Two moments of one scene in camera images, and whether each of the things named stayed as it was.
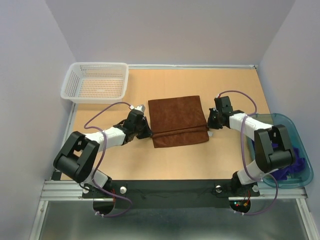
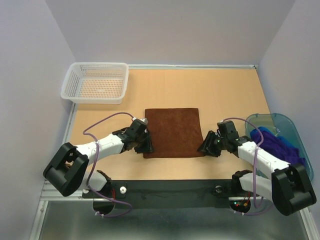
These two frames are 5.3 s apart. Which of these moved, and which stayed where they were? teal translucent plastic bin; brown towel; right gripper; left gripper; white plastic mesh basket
Moved: right gripper; left gripper; brown towel
Stayed: white plastic mesh basket; teal translucent plastic bin
